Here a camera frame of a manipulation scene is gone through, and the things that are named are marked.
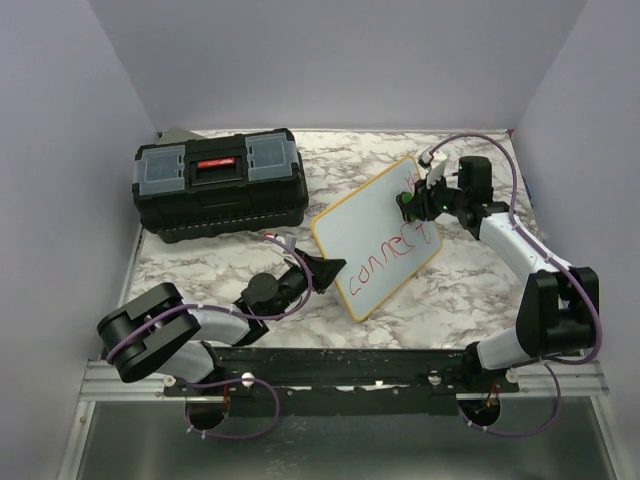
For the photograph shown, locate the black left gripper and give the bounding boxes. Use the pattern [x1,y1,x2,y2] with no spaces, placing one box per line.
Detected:
[268,249,347,322]

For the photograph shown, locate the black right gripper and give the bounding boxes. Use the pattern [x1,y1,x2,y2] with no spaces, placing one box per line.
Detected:
[402,172,467,222]

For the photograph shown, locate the green whiteboard eraser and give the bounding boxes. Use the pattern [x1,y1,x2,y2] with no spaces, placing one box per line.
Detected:
[395,192,417,223]

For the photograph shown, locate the yellow framed whiteboard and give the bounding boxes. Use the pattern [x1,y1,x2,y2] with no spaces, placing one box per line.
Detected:
[311,156,442,322]

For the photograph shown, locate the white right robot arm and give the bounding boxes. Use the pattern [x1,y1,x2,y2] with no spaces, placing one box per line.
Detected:
[396,156,601,392]

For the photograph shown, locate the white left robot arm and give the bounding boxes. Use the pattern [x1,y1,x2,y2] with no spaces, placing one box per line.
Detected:
[97,248,347,395]

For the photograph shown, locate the black plastic toolbox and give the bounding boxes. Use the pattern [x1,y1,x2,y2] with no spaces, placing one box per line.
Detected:
[132,128,309,244]

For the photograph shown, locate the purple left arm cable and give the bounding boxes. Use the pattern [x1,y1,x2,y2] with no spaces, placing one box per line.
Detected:
[105,234,314,441]

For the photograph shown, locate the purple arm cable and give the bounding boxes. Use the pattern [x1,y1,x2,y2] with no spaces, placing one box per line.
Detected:
[105,234,314,441]
[429,132,604,435]

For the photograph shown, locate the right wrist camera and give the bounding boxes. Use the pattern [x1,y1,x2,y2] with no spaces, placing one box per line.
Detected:
[419,151,449,188]

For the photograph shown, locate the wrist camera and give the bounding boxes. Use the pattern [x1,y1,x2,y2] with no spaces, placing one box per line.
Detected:
[419,151,449,188]
[273,233,297,251]

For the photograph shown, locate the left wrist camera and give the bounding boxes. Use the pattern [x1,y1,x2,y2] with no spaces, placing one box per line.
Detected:
[273,233,297,251]

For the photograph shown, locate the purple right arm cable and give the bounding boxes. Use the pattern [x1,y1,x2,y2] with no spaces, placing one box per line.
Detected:
[429,132,604,435]

